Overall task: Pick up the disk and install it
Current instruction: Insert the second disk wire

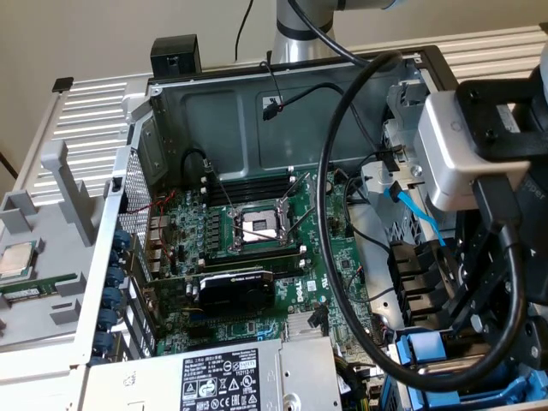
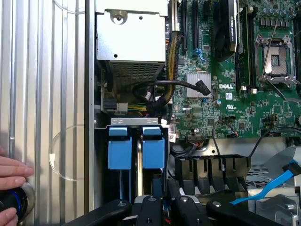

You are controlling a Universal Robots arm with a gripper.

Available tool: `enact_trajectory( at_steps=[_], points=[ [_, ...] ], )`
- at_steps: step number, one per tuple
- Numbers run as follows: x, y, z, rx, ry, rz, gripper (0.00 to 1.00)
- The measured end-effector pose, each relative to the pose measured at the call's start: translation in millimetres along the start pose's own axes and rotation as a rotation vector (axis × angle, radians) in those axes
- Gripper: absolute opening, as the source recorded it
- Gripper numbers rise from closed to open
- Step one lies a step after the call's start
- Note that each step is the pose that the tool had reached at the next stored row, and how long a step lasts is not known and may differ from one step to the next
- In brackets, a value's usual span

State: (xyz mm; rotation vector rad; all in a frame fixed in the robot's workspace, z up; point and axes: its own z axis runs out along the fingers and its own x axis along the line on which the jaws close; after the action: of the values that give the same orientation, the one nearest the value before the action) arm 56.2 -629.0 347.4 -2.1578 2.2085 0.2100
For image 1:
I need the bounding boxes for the grey power supply unit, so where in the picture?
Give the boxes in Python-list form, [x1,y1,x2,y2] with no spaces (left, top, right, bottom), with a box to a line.
[83,336,343,411]

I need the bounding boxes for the open grey PC case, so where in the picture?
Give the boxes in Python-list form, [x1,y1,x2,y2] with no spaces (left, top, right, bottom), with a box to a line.
[70,45,548,411]

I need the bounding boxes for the grey parts rack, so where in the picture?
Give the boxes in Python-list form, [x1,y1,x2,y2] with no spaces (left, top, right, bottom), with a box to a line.
[0,139,112,350]

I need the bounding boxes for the thin black cable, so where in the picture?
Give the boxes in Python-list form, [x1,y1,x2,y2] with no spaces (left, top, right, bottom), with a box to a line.
[234,0,255,61]

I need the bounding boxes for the silver CPU chip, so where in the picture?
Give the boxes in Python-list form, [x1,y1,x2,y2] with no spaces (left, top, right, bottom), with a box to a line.
[0,241,39,283]

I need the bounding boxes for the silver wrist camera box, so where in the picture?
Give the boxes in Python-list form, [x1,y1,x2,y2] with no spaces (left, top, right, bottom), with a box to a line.
[417,92,532,211]

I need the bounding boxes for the black RAM slot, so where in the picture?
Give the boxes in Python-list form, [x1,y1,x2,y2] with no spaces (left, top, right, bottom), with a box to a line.
[200,244,307,258]
[203,183,296,199]
[201,178,296,194]
[273,260,309,278]
[200,173,296,188]
[200,248,307,261]
[205,189,295,206]

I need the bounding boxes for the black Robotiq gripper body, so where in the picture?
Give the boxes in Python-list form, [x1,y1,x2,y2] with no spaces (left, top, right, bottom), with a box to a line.
[513,164,548,307]

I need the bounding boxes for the black plastic shroud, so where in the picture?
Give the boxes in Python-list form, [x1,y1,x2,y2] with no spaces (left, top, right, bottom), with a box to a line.
[387,240,457,331]

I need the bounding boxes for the yellow black wire bundle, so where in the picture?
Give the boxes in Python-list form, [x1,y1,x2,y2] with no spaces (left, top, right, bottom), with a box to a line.
[333,353,389,411]

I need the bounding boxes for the metal socket cover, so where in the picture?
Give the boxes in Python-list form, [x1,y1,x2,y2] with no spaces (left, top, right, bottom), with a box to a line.
[282,170,320,240]

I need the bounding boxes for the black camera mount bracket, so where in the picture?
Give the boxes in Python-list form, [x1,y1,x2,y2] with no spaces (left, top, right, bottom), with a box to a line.
[456,70,548,164]

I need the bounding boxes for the black SATA wire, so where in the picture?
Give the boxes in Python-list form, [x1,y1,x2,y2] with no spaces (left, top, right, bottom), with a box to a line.
[261,81,406,172]

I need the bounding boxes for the blue SATA wire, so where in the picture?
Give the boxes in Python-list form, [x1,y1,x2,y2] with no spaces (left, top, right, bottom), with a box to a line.
[384,182,446,247]

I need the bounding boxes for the black Nvidia graphics card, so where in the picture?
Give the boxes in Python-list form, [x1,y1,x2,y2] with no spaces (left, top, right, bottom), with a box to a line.
[143,267,276,320]

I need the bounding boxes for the blue drive caddies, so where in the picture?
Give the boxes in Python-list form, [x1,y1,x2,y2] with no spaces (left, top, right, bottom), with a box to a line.
[384,310,548,411]

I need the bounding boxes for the thin black red-tipped wire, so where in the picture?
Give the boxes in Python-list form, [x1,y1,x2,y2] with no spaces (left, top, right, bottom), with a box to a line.
[259,50,286,111]

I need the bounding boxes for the black box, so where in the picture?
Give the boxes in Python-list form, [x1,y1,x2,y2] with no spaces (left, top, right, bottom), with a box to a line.
[150,34,202,79]

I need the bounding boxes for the hard disk with blue carrier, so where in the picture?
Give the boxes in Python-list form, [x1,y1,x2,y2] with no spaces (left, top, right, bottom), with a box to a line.
[396,329,510,378]

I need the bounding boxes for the metal optical drive cage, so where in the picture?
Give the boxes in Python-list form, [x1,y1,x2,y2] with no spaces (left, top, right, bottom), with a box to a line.
[380,79,457,235]

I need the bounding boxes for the black looped wire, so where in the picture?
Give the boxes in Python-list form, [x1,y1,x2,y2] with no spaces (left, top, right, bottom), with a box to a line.
[182,147,215,189]

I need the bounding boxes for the silver finned heat sink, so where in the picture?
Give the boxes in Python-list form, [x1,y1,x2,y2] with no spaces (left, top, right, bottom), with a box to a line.
[285,314,331,340]

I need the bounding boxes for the green RAM stick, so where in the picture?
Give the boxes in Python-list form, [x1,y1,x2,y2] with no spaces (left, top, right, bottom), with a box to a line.
[200,252,306,271]
[0,273,82,304]

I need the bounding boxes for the silver CPU socket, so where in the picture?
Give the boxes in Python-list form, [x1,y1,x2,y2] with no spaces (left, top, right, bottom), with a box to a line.
[226,200,296,252]

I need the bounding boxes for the thin metal locking lever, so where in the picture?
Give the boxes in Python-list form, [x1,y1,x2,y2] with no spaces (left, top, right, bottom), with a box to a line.
[234,225,278,241]
[204,158,235,211]

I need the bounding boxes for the green Dell motherboard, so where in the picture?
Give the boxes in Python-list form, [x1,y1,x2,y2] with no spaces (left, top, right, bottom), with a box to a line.
[143,164,389,369]

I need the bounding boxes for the empty blue disk carrier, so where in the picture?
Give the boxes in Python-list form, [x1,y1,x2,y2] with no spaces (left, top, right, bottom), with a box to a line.
[410,367,547,408]

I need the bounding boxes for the dark floor cable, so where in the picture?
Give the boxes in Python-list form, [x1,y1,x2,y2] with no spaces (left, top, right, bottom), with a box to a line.
[0,149,19,180]

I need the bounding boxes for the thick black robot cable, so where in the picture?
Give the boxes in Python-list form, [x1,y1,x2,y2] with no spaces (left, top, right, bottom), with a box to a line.
[286,0,528,393]

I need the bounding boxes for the thin red wire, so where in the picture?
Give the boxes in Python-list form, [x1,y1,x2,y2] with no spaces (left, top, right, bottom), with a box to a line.
[127,191,177,263]

